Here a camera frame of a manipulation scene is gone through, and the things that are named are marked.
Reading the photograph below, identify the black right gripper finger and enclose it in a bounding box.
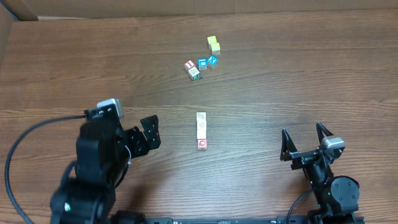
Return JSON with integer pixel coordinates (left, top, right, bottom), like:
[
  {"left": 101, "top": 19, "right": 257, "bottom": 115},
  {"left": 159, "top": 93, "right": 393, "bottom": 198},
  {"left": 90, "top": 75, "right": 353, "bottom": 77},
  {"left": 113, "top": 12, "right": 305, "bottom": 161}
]
[
  {"left": 280, "top": 129, "right": 298, "bottom": 157},
  {"left": 316, "top": 122, "right": 333, "bottom": 139}
]

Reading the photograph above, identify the red M letter block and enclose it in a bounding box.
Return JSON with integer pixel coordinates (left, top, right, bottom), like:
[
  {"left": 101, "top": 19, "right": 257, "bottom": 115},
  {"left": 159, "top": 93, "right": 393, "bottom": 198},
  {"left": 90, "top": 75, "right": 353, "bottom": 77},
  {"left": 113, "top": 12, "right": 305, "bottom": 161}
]
[{"left": 197, "top": 120, "right": 207, "bottom": 130}]

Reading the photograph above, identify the blue-sided picture block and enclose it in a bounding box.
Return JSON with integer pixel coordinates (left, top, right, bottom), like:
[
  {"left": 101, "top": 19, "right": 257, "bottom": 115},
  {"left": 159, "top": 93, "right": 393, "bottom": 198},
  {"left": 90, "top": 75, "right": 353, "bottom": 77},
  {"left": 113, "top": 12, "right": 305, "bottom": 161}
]
[{"left": 197, "top": 112, "right": 206, "bottom": 121}]

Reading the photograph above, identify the cow picture number 2 block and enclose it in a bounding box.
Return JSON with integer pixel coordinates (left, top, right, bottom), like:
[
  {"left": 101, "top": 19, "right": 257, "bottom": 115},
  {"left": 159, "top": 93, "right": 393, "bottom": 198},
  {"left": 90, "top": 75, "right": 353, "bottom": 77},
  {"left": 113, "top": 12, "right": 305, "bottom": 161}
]
[{"left": 197, "top": 129, "right": 206, "bottom": 139}]

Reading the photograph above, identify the red Q wooden block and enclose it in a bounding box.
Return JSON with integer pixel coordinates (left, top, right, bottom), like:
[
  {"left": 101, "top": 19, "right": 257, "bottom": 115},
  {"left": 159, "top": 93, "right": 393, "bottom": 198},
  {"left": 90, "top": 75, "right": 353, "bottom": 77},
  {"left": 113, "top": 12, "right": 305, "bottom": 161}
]
[{"left": 197, "top": 139, "right": 208, "bottom": 150}]

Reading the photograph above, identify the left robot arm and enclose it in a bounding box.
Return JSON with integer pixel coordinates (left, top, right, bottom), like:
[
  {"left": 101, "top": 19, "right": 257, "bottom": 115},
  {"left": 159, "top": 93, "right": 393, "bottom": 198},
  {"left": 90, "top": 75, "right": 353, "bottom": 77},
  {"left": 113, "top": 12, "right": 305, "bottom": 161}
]
[{"left": 50, "top": 115, "right": 161, "bottom": 224}]

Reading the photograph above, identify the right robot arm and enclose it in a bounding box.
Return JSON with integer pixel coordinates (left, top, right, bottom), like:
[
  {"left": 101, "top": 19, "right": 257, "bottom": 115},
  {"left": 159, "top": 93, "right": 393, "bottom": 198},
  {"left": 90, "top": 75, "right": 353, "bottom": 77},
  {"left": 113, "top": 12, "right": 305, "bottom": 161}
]
[{"left": 280, "top": 122, "right": 364, "bottom": 224}]

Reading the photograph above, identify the green-sided picture block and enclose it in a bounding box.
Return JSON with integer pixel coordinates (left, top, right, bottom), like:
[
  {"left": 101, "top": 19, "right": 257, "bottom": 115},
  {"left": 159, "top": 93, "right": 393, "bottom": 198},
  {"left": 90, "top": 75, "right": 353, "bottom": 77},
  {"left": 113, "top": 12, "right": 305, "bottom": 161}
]
[{"left": 188, "top": 67, "right": 201, "bottom": 80}]

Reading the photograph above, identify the red I letter block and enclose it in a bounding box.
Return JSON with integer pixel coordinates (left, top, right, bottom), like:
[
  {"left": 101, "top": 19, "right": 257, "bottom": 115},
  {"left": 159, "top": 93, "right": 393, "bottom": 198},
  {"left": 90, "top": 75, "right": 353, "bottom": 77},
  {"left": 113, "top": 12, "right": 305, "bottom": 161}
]
[{"left": 184, "top": 60, "right": 196, "bottom": 71}]

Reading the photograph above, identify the blue G letter block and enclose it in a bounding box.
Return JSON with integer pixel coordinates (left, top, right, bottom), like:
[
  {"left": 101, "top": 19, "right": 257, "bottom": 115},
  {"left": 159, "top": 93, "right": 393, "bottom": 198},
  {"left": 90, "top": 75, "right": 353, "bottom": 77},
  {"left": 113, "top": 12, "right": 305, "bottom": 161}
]
[{"left": 197, "top": 58, "right": 208, "bottom": 70}]

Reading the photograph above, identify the blue X letter block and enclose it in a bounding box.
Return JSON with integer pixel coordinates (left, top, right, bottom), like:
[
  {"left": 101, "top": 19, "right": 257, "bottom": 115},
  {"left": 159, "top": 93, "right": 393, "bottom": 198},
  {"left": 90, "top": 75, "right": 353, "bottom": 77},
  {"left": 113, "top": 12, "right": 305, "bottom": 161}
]
[{"left": 207, "top": 55, "right": 218, "bottom": 69}]

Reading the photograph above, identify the yellow block near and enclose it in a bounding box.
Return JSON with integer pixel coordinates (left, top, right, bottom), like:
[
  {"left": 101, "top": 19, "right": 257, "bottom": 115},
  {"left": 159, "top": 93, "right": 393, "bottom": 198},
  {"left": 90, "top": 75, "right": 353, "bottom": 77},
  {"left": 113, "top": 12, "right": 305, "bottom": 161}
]
[{"left": 210, "top": 42, "right": 221, "bottom": 55}]

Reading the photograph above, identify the yellow block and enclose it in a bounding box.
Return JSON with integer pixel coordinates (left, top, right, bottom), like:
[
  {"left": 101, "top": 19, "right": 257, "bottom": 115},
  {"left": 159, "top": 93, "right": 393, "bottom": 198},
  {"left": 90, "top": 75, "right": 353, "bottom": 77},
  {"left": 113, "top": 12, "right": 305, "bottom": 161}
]
[
  {"left": 207, "top": 35, "right": 217, "bottom": 46},
  {"left": 210, "top": 42, "right": 221, "bottom": 55}
]

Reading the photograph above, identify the yellow block far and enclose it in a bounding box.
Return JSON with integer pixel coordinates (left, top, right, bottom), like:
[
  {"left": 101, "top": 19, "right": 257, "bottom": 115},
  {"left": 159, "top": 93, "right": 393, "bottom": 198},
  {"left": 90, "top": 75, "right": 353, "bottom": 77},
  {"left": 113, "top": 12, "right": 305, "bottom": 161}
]
[{"left": 207, "top": 35, "right": 217, "bottom": 46}]

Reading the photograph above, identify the cardboard box edge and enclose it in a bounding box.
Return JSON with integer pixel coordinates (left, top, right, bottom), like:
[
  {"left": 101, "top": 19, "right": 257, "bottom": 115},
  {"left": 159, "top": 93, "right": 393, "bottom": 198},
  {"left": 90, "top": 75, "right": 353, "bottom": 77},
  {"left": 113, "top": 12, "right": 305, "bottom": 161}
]
[{"left": 1, "top": 0, "right": 397, "bottom": 21}]

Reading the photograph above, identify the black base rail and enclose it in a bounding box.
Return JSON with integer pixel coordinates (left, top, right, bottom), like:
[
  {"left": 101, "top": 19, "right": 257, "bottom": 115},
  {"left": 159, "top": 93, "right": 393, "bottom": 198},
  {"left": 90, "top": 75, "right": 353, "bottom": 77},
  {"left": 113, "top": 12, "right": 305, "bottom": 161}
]
[{"left": 141, "top": 216, "right": 364, "bottom": 224}]

